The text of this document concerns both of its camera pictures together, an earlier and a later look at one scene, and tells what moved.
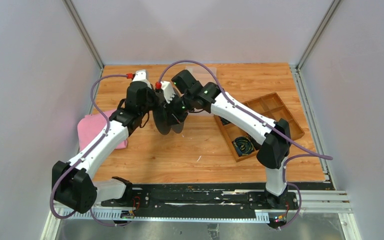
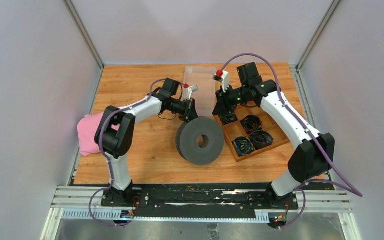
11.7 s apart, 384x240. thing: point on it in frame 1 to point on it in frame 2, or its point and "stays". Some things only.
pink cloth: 90,126 stays
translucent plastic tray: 203,74 stays
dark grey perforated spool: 160,120 to 186,137
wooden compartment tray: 242,143 stays
